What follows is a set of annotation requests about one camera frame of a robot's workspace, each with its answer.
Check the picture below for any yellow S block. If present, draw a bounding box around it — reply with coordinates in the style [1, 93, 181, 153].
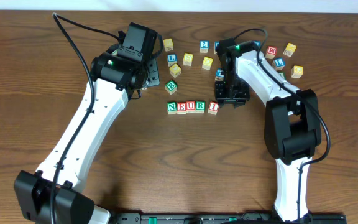
[183, 53, 193, 66]

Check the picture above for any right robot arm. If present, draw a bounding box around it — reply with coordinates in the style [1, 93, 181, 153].
[215, 38, 321, 222]

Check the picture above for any red I block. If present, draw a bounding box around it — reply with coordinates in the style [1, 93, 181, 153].
[208, 101, 219, 115]

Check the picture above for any yellow G block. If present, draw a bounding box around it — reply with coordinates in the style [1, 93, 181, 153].
[291, 65, 303, 78]

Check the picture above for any blue D block right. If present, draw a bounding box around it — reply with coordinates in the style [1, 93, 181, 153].
[253, 40, 260, 47]

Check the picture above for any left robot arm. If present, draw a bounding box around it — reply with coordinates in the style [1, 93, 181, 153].
[14, 22, 162, 223]

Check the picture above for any yellow O block right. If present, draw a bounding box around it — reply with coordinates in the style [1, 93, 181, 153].
[202, 57, 213, 70]

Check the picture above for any blue L block centre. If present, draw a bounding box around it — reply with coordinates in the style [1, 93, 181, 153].
[167, 54, 177, 67]

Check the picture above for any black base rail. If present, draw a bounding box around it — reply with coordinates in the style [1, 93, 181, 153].
[110, 212, 347, 224]

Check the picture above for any red U block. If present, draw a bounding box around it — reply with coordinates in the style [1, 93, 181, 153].
[185, 101, 196, 114]

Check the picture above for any blue d block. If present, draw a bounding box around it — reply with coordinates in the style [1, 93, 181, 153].
[214, 42, 219, 54]
[253, 40, 260, 47]

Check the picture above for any yellow block top right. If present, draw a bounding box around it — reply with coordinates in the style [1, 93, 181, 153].
[283, 42, 297, 57]

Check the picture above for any green N block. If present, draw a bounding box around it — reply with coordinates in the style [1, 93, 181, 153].
[167, 101, 177, 114]

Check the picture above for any red E block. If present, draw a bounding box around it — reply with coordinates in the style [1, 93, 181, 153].
[177, 102, 186, 114]

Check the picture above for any blue 2 block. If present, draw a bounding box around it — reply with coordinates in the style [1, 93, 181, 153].
[200, 40, 209, 54]

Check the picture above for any yellow O block centre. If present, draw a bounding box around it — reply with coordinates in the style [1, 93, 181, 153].
[169, 64, 181, 78]

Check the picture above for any yellow o block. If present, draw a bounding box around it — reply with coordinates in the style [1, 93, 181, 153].
[202, 57, 213, 70]
[169, 64, 181, 78]

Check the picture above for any blue L block right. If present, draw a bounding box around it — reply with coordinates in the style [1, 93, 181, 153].
[272, 58, 285, 71]

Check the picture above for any green R block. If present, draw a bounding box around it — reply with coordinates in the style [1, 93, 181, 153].
[195, 101, 206, 113]

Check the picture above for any green B block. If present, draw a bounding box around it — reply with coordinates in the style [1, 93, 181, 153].
[165, 80, 178, 95]

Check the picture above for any blue l block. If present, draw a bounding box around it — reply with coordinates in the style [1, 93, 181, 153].
[167, 54, 177, 67]
[272, 58, 285, 71]

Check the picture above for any red M block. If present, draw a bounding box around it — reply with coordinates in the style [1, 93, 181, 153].
[265, 46, 277, 59]

